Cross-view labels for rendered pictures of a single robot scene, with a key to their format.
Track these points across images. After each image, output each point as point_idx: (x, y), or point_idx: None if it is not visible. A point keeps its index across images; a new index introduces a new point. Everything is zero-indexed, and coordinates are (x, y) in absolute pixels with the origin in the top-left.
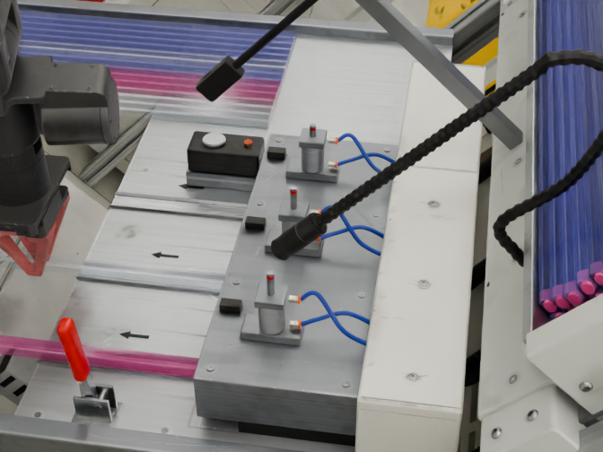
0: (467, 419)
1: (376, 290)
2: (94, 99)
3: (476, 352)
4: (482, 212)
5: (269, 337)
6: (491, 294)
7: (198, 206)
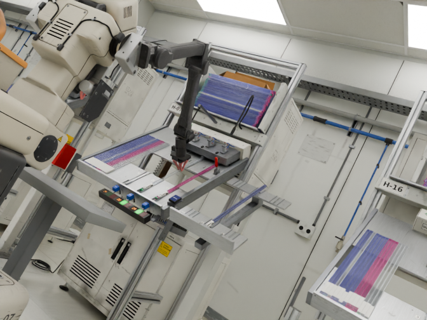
0: None
1: (227, 142)
2: (192, 132)
3: None
4: None
5: (225, 152)
6: (238, 134)
7: None
